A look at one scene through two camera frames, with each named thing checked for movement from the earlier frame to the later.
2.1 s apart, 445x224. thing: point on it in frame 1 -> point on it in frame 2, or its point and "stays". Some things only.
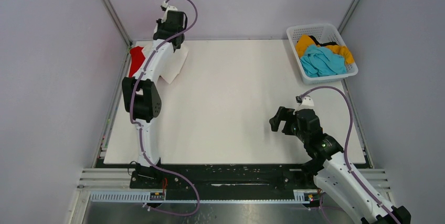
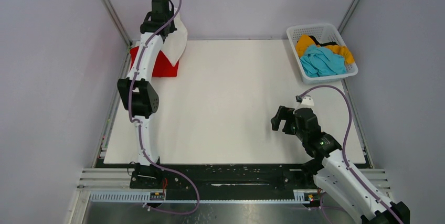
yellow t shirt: [305, 40] stays
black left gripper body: [160, 24] -> [168, 17]
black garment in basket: [325, 43] stays
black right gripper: [283, 114] stays
